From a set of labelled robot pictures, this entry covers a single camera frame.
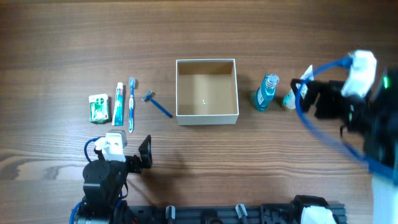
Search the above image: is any green soap packet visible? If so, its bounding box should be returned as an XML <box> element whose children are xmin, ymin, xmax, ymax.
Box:
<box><xmin>88</xmin><ymin>93</ymin><xmax>110</xmax><ymax>124</ymax></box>

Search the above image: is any white lotion tube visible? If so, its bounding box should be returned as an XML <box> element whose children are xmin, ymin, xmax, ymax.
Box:
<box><xmin>282</xmin><ymin>65</ymin><xmax>313</xmax><ymax>110</ymax></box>

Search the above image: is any blue mouthwash bottle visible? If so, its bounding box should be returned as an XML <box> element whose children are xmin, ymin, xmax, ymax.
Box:
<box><xmin>254</xmin><ymin>74</ymin><xmax>279</xmax><ymax>111</ymax></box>

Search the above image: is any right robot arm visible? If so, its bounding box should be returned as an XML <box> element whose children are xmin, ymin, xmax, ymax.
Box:
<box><xmin>316</xmin><ymin>68</ymin><xmax>397</xmax><ymax>223</ymax></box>

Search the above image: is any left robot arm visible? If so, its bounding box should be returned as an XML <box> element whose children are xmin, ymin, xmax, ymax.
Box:
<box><xmin>69</xmin><ymin>135</ymin><xmax>153</xmax><ymax>224</ymax></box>

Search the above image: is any teal toothpaste tube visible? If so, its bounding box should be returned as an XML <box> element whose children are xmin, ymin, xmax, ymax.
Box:
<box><xmin>112</xmin><ymin>82</ymin><xmax>124</xmax><ymax>126</ymax></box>

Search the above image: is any blue disposable razor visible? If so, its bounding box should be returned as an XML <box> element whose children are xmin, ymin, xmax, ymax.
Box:
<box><xmin>142</xmin><ymin>90</ymin><xmax>173</xmax><ymax>118</ymax></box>

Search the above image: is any blue white toothbrush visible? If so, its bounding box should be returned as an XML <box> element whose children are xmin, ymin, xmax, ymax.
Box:
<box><xmin>129</xmin><ymin>77</ymin><xmax>136</xmax><ymax>133</ymax></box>

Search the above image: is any white open cardboard box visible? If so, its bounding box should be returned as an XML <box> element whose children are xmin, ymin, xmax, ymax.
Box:
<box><xmin>175</xmin><ymin>58</ymin><xmax>239</xmax><ymax>126</ymax></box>

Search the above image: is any left blue cable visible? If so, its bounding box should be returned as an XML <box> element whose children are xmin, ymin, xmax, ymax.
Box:
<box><xmin>68</xmin><ymin>136</ymin><xmax>103</xmax><ymax>224</ymax></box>

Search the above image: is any blue cable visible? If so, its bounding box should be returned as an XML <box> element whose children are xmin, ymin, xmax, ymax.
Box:
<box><xmin>68</xmin><ymin>136</ymin><xmax>103</xmax><ymax>224</ymax></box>
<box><xmin>294</xmin><ymin>57</ymin><xmax>398</xmax><ymax>180</ymax></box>

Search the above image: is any right blue cable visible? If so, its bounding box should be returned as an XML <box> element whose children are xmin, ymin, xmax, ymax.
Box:
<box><xmin>294</xmin><ymin>57</ymin><xmax>398</xmax><ymax>180</ymax></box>

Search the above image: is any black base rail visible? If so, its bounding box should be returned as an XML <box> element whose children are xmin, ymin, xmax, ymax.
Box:
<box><xmin>124</xmin><ymin>202</ymin><xmax>348</xmax><ymax>224</ymax></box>

